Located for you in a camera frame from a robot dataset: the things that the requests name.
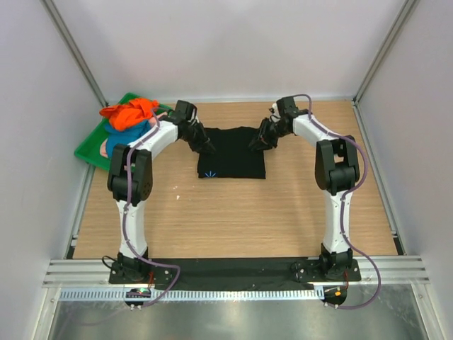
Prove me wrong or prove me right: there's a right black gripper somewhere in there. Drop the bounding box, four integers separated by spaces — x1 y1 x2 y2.
248 117 291 152

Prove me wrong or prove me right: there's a black t shirt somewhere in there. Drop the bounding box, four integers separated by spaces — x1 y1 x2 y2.
197 127 266 179

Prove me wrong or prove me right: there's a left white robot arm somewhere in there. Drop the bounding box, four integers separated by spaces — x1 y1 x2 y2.
107 120 215 283

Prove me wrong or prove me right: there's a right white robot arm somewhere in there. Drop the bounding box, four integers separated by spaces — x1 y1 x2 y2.
249 115 360 281

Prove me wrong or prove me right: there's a pink t shirt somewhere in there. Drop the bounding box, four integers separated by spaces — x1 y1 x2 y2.
99 112 168 159

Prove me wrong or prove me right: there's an orange t shirt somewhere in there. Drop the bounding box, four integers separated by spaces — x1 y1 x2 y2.
99 97 159 131

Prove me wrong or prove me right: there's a blue t shirt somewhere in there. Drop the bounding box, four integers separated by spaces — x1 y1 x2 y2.
105 120 151 158

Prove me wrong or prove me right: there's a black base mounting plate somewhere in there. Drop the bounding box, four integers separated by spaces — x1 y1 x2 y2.
108 255 362 284

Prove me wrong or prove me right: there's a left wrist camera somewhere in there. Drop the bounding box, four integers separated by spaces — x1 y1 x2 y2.
168 100 197 124

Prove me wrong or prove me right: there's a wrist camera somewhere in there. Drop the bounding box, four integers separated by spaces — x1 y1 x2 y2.
269 96 309 121
168 100 197 124

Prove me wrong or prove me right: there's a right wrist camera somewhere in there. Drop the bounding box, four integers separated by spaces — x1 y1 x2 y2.
269 96 309 121

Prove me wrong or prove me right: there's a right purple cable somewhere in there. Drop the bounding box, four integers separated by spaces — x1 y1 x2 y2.
292 93 382 311

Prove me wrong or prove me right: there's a slotted grey cable duct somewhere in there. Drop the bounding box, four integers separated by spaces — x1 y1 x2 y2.
59 287 324 302

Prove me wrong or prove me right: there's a right aluminium corner post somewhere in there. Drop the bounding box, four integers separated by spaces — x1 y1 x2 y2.
352 0 420 106

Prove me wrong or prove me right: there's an aluminium corner post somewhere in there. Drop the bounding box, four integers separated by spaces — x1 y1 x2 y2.
352 0 420 106
40 0 108 107

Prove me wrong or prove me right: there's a left aluminium corner post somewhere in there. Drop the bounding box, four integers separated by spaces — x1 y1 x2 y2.
40 0 108 107

